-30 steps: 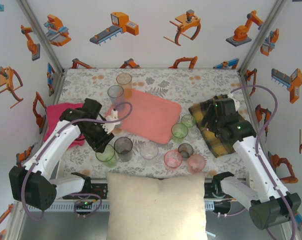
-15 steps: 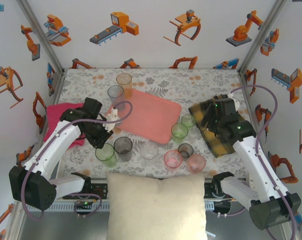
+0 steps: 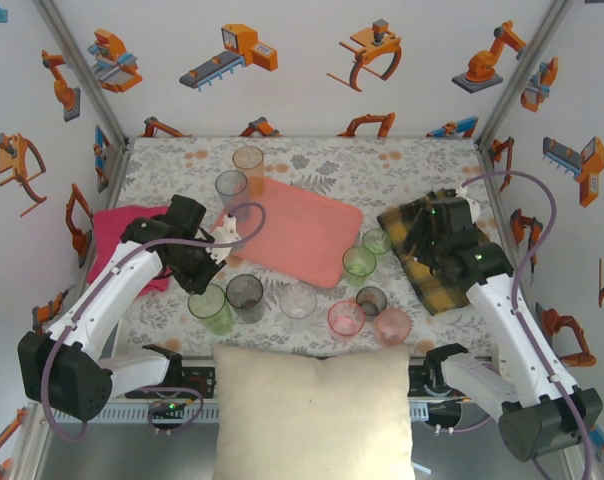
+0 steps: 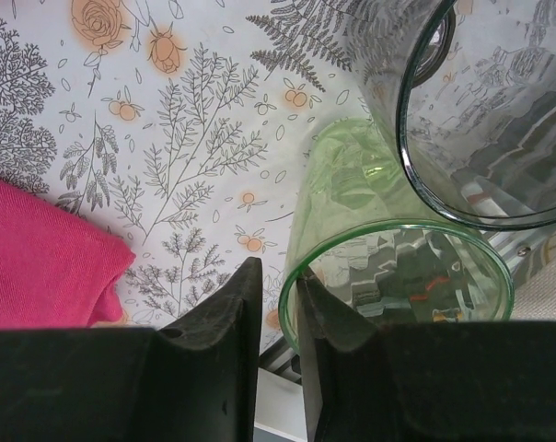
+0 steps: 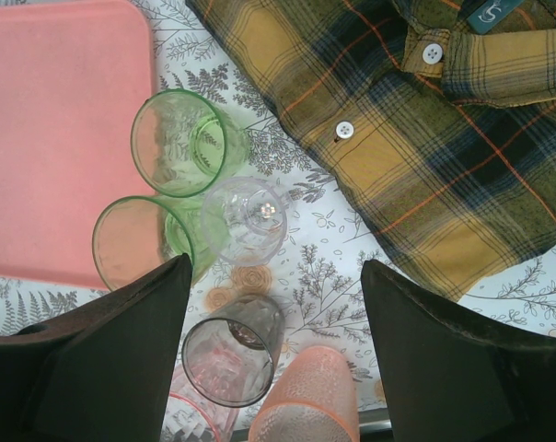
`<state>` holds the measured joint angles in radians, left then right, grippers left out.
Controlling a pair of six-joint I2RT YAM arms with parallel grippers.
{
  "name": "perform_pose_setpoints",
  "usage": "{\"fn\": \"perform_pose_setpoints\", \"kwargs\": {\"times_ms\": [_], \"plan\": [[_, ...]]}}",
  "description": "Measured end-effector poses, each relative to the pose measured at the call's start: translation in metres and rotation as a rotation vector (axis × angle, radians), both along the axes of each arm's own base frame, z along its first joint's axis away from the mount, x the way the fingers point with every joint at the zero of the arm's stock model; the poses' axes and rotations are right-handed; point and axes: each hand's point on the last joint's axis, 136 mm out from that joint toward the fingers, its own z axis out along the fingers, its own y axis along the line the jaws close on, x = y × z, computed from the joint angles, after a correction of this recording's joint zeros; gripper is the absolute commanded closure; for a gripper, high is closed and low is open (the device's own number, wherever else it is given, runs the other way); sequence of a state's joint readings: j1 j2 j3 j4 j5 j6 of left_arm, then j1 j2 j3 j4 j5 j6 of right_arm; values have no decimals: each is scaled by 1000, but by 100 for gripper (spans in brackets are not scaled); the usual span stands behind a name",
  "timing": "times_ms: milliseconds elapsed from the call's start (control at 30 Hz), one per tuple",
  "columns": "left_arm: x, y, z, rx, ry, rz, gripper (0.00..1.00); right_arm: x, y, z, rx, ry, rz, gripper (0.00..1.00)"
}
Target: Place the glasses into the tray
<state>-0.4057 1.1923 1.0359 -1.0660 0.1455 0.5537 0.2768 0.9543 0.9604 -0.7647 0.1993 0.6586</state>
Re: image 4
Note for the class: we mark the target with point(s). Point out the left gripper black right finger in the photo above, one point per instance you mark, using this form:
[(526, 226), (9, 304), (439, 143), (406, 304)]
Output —
[(443, 387)]

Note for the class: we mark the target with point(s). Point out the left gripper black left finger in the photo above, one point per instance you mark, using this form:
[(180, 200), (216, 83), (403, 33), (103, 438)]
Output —
[(121, 387)]

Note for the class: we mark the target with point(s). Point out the tall green glass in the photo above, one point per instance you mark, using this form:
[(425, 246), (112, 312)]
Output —
[(333, 184)]

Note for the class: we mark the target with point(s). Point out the tall dark grey glass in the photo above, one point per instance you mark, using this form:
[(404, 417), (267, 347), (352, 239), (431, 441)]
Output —
[(489, 138)]

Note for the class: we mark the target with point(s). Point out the magenta cloth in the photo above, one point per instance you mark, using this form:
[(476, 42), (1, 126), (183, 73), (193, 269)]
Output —
[(38, 258)]

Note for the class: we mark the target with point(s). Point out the floral tablecloth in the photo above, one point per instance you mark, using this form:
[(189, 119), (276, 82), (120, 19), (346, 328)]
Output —
[(190, 138)]

